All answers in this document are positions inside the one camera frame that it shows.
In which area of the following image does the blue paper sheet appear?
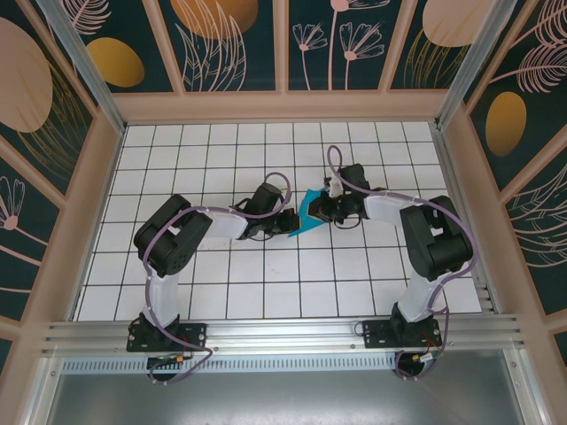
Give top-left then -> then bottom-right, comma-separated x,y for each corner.
287,188 -> 331,240

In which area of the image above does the grey metal sheet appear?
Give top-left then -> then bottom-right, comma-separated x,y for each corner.
43,371 -> 544,425

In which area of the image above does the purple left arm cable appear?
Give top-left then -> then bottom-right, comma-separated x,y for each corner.
144,171 -> 292,387

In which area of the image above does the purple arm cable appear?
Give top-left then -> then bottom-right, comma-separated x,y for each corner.
144,171 -> 292,387
326,143 -> 479,383

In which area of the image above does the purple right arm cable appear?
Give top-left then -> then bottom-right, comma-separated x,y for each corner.
326,143 -> 479,383

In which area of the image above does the aluminium side rail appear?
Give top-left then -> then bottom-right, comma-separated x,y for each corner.
431,123 -> 505,316

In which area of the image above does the long aluminium mounting rail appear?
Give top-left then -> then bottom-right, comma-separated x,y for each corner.
42,313 -> 527,356

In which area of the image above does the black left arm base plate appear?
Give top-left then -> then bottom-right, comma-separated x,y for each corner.
127,321 -> 208,353

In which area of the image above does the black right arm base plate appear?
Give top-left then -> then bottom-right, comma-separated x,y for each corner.
361,318 -> 442,352

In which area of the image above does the aluminium frame post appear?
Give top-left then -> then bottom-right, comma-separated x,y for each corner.
435,0 -> 518,130
35,0 -> 128,135

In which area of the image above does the slotted grey cable duct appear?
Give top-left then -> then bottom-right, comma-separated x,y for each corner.
61,356 -> 400,374

